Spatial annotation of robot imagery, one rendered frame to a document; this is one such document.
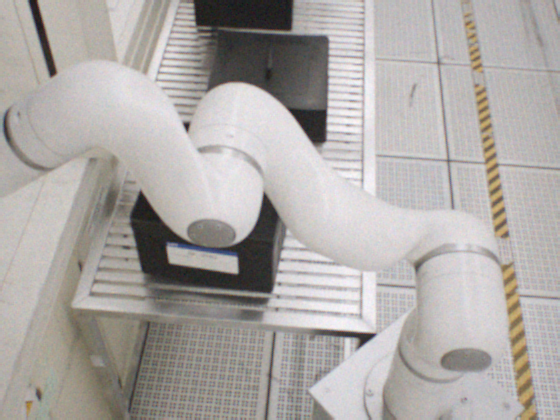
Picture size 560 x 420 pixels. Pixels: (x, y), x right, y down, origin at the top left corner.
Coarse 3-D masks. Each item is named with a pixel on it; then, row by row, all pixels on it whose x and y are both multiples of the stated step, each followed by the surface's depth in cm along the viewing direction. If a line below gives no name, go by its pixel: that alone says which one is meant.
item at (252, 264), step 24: (144, 216) 139; (264, 216) 153; (144, 240) 134; (168, 240) 133; (264, 240) 128; (144, 264) 141; (168, 264) 139; (192, 264) 137; (216, 264) 136; (240, 264) 135; (264, 264) 133; (240, 288) 141; (264, 288) 139
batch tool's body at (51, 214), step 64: (0, 0) 121; (64, 0) 120; (0, 64) 132; (64, 64) 130; (64, 192) 143; (0, 256) 132; (64, 256) 138; (0, 320) 123; (64, 320) 141; (128, 320) 194; (0, 384) 115; (64, 384) 144
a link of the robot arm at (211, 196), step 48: (48, 96) 76; (96, 96) 74; (144, 96) 75; (48, 144) 78; (96, 144) 78; (144, 144) 75; (192, 144) 75; (144, 192) 78; (192, 192) 74; (240, 192) 75; (192, 240) 77; (240, 240) 78
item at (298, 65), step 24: (216, 48) 176; (240, 48) 176; (264, 48) 176; (288, 48) 176; (312, 48) 176; (216, 72) 170; (240, 72) 170; (264, 72) 170; (288, 72) 170; (312, 72) 170; (288, 96) 164; (312, 96) 164; (312, 120) 164
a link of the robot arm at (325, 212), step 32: (224, 96) 83; (256, 96) 85; (192, 128) 82; (224, 128) 80; (256, 128) 82; (288, 128) 86; (256, 160) 79; (288, 160) 86; (320, 160) 86; (288, 192) 86; (320, 192) 85; (352, 192) 87; (288, 224) 88; (320, 224) 85; (352, 224) 85; (384, 224) 88; (416, 224) 91; (448, 224) 96; (480, 224) 99; (352, 256) 88; (384, 256) 89; (416, 256) 99
